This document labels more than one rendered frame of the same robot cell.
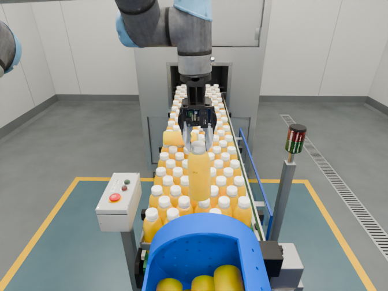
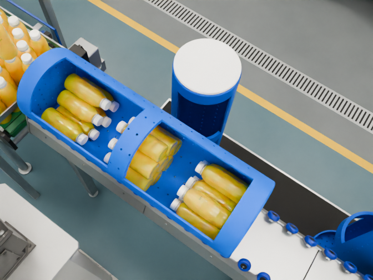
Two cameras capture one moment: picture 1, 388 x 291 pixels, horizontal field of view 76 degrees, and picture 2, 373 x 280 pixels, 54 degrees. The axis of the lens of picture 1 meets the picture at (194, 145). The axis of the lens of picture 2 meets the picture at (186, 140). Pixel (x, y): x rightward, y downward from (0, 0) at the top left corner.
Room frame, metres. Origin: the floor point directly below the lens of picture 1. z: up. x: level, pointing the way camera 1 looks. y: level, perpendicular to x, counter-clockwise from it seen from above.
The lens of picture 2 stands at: (-0.37, 0.36, 2.24)
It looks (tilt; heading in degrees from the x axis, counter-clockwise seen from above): 64 degrees down; 298
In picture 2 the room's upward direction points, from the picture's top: 7 degrees clockwise
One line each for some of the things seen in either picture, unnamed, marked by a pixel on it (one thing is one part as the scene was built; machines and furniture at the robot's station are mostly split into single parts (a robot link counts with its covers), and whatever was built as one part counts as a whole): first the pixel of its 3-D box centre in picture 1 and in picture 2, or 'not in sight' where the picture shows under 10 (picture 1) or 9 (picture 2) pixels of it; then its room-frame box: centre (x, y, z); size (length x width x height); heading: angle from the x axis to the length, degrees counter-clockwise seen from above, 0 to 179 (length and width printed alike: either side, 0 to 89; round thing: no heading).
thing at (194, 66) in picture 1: (196, 64); not in sight; (0.57, -0.01, 1.54); 0.08 x 0.08 x 0.05
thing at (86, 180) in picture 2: not in sight; (83, 175); (0.41, 0.04, 0.31); 0.06 x 0.06 x 0.63; 89
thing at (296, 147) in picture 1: (294, 144); not in sight; (0.85, -0.39, 1.18); 0.06 x 0.06 x 0.05
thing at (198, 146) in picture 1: (198, 146); not in sight; (0.59, -0.01, 1.32); 0.04 x 0.04 x 0.02
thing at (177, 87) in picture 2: not in sight; (198, 118); (0.02, -0.48, 0.59); 0.28 x 0.28 x 0.88
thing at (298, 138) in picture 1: (296, 133); not in sight; (0.85, -0.39, 1.23); 0.06 x 0.06 x 0.04
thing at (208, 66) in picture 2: not in sight; (207, 65); (0.02, -0.48, 1.03); 0.28 x 0.28 x 0.01
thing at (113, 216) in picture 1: (121, 200); not in sight; (0.68, 0.26, 1.05); 0.20 x 0.10 x 0.10; 179
